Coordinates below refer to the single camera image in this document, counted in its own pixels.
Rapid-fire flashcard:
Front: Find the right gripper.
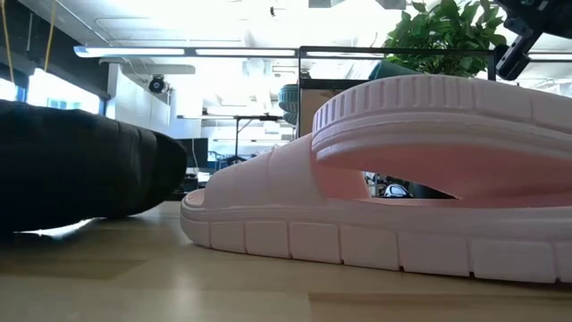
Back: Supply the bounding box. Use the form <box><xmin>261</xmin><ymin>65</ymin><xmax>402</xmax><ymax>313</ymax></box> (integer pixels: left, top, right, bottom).
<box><xmin>494</xmin><ymin>0</ymin><xmax>572</xmax><ymax>81</ymax></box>

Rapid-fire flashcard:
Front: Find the pink rubber slide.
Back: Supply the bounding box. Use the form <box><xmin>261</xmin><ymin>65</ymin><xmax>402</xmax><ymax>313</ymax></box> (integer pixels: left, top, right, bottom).
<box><xmin>180</xmin><ymin>133</ymin><xmax>572</xmax><ymax>285</ymax></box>
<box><xmin>311</xmin><ymin>74</ymin><xmax>572</xmax><ymax>201</ymax></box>

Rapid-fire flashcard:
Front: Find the black rubber slide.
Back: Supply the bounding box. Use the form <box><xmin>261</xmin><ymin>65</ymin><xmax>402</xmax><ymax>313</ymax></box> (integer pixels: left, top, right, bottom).
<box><xmin>0</xmin><ymin>98</ymin><xmax>189</xmax><ymax>236</ymax></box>

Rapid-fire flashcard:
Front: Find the green leafy plant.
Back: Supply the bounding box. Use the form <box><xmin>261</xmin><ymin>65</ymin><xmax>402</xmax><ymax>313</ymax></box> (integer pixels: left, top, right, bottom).
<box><xmin>382</xmin><ymin>0</ymin><xmax>509</xmax><ymax>78</ymax></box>

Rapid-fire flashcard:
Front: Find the white black round object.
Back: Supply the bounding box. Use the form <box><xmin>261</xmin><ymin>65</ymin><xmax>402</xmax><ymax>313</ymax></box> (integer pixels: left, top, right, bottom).
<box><xmin>383</xmin><ymin>182</ymin><xmax>413</xmax><ymax>199</ymax></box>

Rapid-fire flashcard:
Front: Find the black standing desk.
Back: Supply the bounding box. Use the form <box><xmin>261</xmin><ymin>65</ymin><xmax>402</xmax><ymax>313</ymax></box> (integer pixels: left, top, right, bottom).
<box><xmin>177</xmin><ymin>114</ymin><xmax>287</xmax><ymax>165</ymax></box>

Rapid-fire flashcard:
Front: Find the black computer monitor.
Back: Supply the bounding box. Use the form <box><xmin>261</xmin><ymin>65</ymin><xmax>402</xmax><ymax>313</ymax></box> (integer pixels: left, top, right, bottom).
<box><xmin>176</xmin><ymin>137</ymin><xmax>209</xmax><ymax>169</ymax></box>

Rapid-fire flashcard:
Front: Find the long ceiling light fixture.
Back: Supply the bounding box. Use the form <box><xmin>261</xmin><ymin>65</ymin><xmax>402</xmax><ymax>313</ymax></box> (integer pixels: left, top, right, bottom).
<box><xmin>73</xmin><ymin>44</ymin><xmax>299</xmax><ymax>59</ymax></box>

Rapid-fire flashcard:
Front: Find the black frame wooden shelf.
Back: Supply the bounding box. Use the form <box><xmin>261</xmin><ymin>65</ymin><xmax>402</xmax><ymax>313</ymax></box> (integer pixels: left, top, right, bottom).
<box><xmin>297</xmin><ymin>46</ymin><xmax>497</xmax><ymax>139</ymax></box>

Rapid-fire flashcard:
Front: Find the round black ceiling camera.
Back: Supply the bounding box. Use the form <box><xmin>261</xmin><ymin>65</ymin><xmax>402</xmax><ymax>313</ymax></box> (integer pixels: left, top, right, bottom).
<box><xmin>148</xmin><ymin>74</ymin><xmax>167</xmax><ymax>94</ymax></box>

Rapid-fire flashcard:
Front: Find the yellow hanging cable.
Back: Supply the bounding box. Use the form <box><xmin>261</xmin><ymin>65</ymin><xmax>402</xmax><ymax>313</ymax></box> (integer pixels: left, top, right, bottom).
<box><xmin>43</xmin><ymin>0</ymin><xmax>57</xmax><ymax>73</ymax></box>
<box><xmin>0</xmin><ymin>0</ymin><xmax>12</xmax><ymax>85</ymax></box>

